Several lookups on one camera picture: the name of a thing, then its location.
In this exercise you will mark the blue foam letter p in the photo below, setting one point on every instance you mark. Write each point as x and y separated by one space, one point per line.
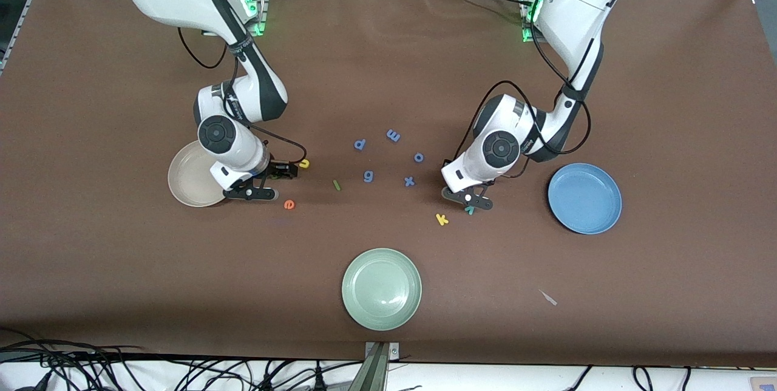
359 144

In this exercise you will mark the blue foam letter g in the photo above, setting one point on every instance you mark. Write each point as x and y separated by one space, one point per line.
368 176

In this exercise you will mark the blue plate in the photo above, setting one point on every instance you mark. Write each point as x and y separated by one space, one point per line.
584 198

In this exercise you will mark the blue foam letter m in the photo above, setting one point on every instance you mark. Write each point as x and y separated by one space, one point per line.
393 135

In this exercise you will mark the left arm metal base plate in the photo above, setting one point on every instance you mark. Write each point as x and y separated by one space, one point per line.
528 37

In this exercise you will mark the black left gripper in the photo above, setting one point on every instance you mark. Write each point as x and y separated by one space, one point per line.
446 161

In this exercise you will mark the beige brown plate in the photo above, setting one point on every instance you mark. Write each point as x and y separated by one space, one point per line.
188 175

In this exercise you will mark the grey metal mounting bracket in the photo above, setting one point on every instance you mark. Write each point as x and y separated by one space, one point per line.
377 370

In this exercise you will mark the pale green plate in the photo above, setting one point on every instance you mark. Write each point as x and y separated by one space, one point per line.
381 289

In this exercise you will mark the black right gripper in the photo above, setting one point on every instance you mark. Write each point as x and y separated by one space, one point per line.
280 170

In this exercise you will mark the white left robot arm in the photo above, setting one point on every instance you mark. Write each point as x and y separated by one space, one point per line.
570 20

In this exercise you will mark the brown table cover sheet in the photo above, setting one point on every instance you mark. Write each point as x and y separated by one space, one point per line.
388 75

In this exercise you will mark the small grey tape scrap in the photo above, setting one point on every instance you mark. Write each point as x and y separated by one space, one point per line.
548 297

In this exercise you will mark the blue foam letter x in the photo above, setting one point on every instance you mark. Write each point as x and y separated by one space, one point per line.
409 181

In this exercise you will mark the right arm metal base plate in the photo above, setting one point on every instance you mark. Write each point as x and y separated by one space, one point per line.
261 20

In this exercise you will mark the yellow foam letter k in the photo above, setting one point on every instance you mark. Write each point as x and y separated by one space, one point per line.
442 218

